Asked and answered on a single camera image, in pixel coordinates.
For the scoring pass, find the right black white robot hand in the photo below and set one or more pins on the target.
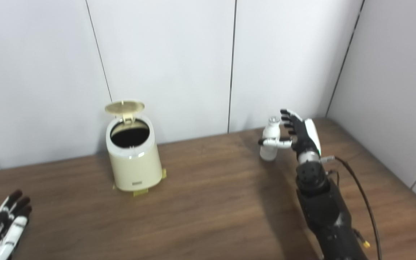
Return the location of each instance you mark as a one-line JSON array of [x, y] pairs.
[[303, 139]]

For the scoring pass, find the cream-colored lidded bin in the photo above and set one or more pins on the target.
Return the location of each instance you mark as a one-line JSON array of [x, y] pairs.
[[135, 173]]

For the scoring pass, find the small white plastic bottle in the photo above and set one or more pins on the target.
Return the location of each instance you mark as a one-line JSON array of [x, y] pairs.
[[271, 133]]

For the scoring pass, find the wide yellow tape piece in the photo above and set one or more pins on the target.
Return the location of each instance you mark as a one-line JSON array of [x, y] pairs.
[[141, 193]]

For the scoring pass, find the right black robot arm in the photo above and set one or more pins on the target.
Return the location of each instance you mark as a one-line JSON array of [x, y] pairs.
[[323, 209]]

